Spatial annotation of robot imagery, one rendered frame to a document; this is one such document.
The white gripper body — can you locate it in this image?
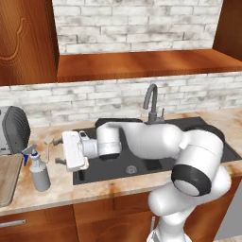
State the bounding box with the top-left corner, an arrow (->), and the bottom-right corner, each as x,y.
61,130 -> 91,173

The grey spray bottle blue nozzle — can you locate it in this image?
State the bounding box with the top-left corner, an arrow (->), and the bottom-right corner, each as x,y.
21,144 -> 52,193

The black sink basin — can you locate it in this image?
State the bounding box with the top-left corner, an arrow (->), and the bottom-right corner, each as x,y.
72,116 -> 242,186

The wooden cutting board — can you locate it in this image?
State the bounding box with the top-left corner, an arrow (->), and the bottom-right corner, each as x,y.
0,153 -> 24,208

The wooden panel under sink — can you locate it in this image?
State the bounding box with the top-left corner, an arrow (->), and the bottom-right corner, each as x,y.
72,191 -> 153,218

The dark grey sink tap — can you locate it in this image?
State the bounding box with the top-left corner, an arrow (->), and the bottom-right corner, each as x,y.
143,82 -> 166,125

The grey toaster with dark side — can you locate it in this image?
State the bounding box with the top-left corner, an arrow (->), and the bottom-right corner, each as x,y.
0,105 -> 32,156

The wooden drawer front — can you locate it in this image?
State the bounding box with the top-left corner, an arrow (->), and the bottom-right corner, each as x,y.
0,203 -> 79,242

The wooden base cupboard door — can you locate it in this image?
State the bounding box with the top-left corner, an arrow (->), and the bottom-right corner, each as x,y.
75,209 -> 160,242
183,176 -> 242,242

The grey dishwasher front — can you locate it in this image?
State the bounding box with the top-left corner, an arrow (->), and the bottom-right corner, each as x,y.
214,181 -> 242,242

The silver drawer handle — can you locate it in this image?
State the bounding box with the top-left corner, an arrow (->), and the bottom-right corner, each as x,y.
0,218 -> 28,229

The carved wooden wall cupboard door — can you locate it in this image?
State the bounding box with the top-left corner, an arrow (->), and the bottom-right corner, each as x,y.
0,0 -> 61,87

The silver cupboard door handle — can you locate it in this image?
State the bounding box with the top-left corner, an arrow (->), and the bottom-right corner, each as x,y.
150,216 -> 157,234

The wooden wall shelf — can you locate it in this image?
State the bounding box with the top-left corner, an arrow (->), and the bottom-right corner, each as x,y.
56,48 -> 242,84

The plain wooden wall cupboard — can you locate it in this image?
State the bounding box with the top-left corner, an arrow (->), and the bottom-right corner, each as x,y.
212,0 -> 242,62

